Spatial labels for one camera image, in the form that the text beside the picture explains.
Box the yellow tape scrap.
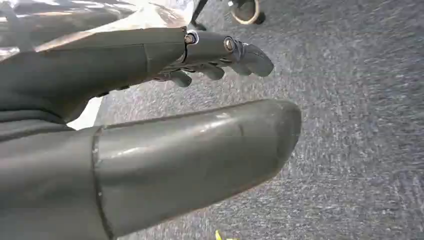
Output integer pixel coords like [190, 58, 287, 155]
[214, 230, 239, 240]

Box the black furniture leg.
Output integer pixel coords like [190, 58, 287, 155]
[187, 0, 210, 32]

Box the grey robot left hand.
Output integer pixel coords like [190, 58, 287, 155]
[0, 27, 303, 240]

